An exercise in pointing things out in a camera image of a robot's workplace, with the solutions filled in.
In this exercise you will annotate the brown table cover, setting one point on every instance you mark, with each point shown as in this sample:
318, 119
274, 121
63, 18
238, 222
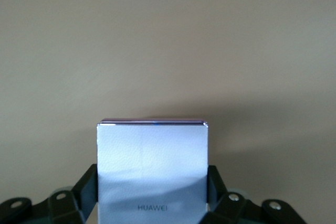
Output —
157, 37

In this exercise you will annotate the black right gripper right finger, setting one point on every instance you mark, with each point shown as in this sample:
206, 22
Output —
231, 205

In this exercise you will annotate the white small card box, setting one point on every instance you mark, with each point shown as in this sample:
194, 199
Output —
152, 161

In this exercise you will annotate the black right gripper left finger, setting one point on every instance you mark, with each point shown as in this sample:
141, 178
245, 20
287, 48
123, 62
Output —
68, 203

